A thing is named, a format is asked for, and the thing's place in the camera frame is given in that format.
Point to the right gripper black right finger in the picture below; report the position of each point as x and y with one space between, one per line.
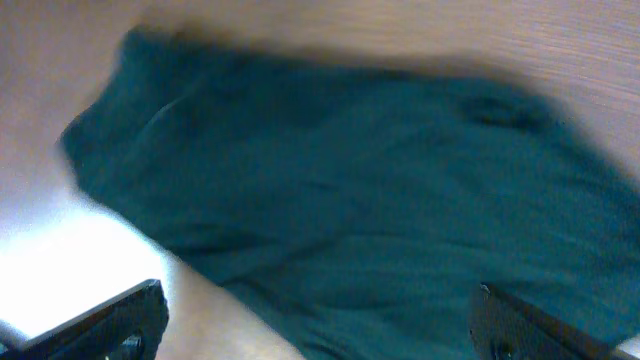
504 327

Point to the dark green shorts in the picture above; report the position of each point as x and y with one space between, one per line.
354 209

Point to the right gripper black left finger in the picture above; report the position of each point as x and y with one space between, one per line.
128 326

